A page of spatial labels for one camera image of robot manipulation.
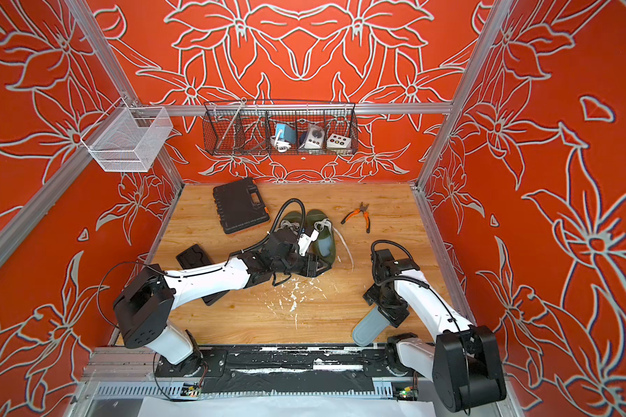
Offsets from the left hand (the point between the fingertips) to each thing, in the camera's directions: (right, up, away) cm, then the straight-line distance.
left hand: (330, 265), depth 77 cm
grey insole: (+13, -21, +3) cm, 25 cm away
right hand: (+14, -15, +3) cm, 20 cm away
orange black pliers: (+13, +15, +32) cm, 38 cm away
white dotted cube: (+4, +42, +17) cm, 46 cm away
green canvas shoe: (-13, +14, +27) cm, 33 cm away
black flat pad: (-49, -1, +18) cm, 52 cm away
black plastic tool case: (-36, +18, +31) cm, 51 cm away
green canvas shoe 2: (-5, +13, +28) cm, 31 cm away
